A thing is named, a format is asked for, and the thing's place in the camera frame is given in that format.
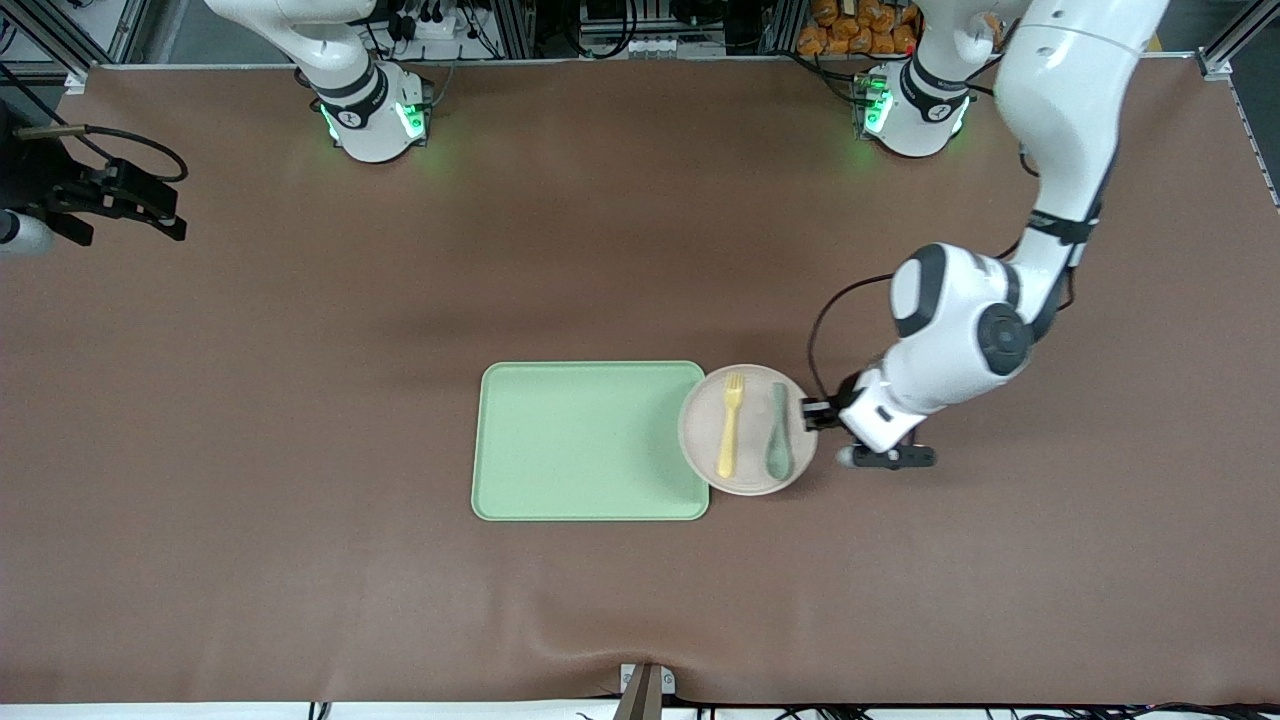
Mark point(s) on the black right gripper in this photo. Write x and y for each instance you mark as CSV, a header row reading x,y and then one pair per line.
x,y
40,182

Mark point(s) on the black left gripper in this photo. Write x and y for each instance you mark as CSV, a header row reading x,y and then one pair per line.
x,y
843,397

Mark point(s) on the green plastic spoon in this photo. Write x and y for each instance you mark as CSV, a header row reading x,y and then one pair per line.
x,y
779,460

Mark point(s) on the beige round plate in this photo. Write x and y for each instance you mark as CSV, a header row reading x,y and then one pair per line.
x,y
755,440

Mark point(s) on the yellow plastic fork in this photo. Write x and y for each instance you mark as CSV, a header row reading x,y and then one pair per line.
x,y
728,450

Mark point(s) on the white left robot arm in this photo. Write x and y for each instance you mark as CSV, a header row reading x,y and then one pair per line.
x,y
1060,100

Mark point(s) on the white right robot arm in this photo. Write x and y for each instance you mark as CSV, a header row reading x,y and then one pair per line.
x,y
370,120

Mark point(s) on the light green rectangular tray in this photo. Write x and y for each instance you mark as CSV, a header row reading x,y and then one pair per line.
x,y
580,440

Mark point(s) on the brown table mat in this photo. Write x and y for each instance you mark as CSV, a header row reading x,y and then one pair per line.
x,y
300,400

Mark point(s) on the white power strip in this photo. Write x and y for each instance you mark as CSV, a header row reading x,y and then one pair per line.
x,y
432,28

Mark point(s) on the orange snack packets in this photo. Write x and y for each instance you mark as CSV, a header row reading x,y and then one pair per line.
x,y
850,35

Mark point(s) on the white connector strip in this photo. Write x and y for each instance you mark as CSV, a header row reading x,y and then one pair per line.
x,y
655,46

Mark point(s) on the metal table edge bracket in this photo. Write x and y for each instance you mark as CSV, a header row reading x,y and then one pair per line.
x,y
645,695

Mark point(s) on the aluminium extrusion frame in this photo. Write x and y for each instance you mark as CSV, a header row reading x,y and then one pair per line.
x,y
1215,62

